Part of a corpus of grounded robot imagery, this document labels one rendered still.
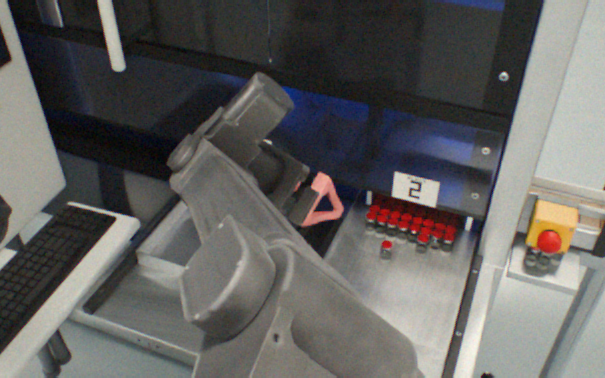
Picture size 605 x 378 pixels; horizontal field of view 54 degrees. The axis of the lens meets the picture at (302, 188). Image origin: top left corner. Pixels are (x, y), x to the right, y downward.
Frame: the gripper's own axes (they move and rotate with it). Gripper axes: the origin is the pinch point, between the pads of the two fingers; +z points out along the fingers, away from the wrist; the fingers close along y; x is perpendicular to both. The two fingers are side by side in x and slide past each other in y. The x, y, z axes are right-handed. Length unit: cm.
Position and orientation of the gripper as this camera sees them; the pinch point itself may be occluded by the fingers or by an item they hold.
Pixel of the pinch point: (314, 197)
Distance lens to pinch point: 80.4
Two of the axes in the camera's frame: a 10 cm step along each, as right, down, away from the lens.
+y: -5.8, -3.6, 7.3
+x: -4.9, 8.7, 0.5
